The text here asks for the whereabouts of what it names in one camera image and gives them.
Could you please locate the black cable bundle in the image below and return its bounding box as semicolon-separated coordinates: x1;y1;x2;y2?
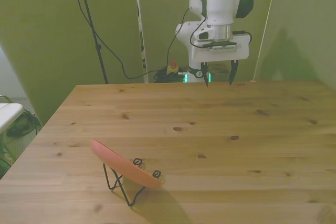
153;69;184;83

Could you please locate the white partition frame strip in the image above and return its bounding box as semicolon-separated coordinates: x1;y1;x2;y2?
133;0;149;83
253;0;279;82

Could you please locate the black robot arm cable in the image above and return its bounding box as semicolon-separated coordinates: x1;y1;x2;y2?
182;0;253;48

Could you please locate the pink round plate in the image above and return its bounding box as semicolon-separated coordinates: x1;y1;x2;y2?
90;138;163;189

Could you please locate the white side cart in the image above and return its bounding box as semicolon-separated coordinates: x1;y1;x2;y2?
0;94;24;133

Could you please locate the dark bag on floor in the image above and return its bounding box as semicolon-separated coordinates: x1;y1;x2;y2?
5;112;40;138

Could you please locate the black camera stand cable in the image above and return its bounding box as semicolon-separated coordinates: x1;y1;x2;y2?
67;0;191;80

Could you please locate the black camera stand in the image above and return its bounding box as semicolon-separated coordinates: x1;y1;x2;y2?
67;0;110;84

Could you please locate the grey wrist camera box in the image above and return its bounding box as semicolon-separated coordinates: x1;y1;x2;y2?
201;40;243;54

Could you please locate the yellow emergency stop button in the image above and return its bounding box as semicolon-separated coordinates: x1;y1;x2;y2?
166;60;179;75

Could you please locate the black wire plate stand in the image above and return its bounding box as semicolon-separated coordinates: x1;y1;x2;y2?
102;157;165;207

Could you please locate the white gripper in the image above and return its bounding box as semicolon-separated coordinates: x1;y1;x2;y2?
191;35;250;88

